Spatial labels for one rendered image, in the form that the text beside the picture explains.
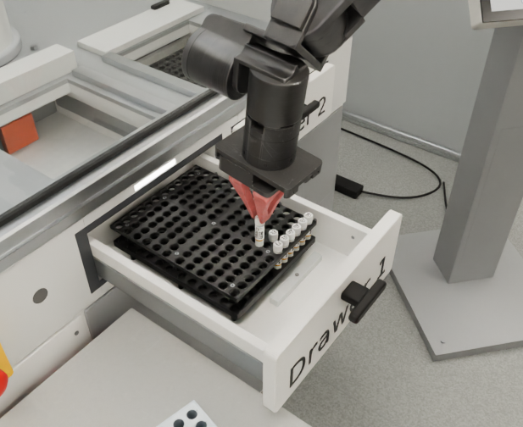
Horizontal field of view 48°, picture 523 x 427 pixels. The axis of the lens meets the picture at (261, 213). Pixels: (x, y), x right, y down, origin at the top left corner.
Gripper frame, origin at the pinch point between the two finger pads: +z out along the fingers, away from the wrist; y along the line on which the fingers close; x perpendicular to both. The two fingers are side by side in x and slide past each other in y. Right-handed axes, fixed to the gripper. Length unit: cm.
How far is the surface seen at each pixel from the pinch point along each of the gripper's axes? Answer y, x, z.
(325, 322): -12.2, 2.0, 8.3
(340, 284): -11.6, -1.0, 4.3
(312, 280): -5.5, -6.6, 14.3
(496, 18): 1, -78, 2
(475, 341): -27, -80, 93
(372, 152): 46, -150, 105
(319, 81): 18.7, -42.0, 9.3
